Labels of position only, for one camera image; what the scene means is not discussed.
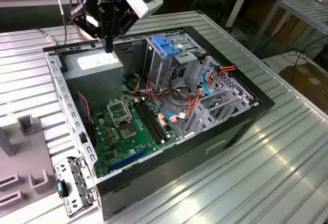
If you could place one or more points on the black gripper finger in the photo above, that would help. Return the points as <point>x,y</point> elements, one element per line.
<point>77,16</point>
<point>125,22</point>

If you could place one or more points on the grey metal disk bay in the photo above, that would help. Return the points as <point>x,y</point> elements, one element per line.
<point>225,106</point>

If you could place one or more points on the blue plastic drive latch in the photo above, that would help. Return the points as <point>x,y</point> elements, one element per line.
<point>164,45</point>

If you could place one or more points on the grey metal drive cage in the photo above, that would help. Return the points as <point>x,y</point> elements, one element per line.
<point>157,67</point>

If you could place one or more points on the grey power supply unit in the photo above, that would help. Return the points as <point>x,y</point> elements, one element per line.
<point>94,83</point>

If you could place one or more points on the black RAM slot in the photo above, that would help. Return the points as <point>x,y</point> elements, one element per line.
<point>150,121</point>
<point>146,122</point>
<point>154,120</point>
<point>158,119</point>

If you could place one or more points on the green motherboard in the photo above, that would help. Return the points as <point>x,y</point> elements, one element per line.
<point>133,144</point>

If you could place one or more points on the blue expansion slot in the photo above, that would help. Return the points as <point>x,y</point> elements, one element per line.
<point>128,160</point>

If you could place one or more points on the black open PC case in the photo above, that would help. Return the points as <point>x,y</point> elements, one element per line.
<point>164,162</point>

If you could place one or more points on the grey plastic parts rack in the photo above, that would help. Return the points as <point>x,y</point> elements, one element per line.
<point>25,152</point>

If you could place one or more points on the black latch with blue tab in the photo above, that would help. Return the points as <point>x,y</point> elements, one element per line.
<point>61,188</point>

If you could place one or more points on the metal slat side table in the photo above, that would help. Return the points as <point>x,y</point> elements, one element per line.
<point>307,11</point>

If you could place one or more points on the flat brown cardboard box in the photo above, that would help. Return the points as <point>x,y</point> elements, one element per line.
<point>307,80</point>

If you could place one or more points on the metal card retainer bracket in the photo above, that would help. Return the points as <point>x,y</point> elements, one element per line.
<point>77,185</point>

